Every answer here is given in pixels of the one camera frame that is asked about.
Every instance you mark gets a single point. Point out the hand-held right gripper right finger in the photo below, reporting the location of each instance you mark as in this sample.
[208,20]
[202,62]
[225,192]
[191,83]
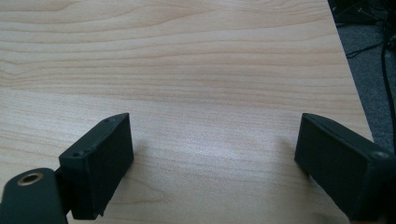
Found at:
[342,168]

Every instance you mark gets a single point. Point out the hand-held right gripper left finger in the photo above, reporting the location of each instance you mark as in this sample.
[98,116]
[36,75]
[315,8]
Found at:
[99,161]

